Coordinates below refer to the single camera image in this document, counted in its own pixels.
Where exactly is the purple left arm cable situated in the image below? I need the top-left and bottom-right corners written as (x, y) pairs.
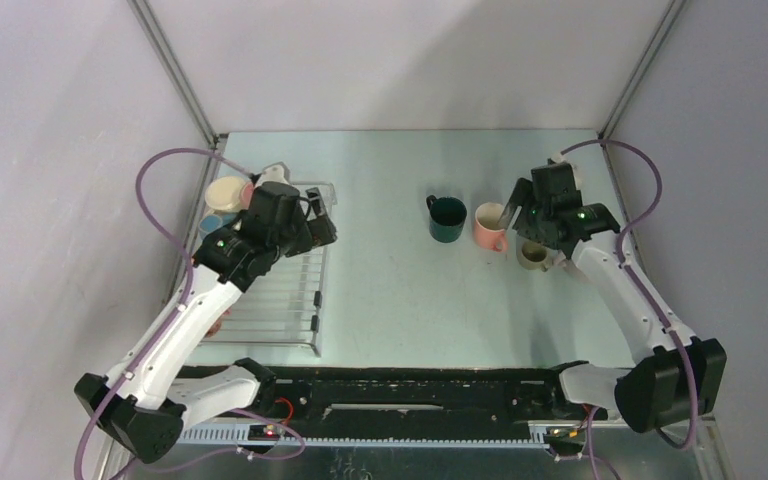
top-left (72, 147), bottom-right (307, 480)

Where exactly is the dark teal mug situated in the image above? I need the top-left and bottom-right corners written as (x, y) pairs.
top-left (425, 195), bottom-right (468, 243)

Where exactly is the salmon pink pitcher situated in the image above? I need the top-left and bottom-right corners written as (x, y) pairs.
top-left (205, 310), bottom-right (230, 338)

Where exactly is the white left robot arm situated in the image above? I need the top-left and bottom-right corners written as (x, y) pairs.
top-left (74, 181), bottom-right (337, 464)

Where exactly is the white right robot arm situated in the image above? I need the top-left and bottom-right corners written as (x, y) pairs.
top-left (501, 163), bottom-right (727, 433)

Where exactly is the metal wire dish rack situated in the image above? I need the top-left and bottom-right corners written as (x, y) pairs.
top-left (181, 180), bottom-right (339, 358)

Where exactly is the small beige cup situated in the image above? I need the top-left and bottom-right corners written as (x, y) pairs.
top-left (516, 239), bottom-right (552, 272)

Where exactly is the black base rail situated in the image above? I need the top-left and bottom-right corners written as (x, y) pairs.
top-left (250, 367), bottom-right (587, 442)

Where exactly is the grey cable tray strip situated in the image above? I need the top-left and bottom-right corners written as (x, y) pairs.
top-left (178, 423), bottom-right (551, 450)

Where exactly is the cream mug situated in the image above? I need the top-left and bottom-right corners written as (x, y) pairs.
top-left (204, 176), bottom-right (254, 213)

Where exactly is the light blue mug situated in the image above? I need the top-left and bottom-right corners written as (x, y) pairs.
top-left (197, 213), bottom-right (236, 240)

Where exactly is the pink mug white inside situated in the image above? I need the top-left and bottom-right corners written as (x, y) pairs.
top-left (473, 202), bottom-right (508, 253)

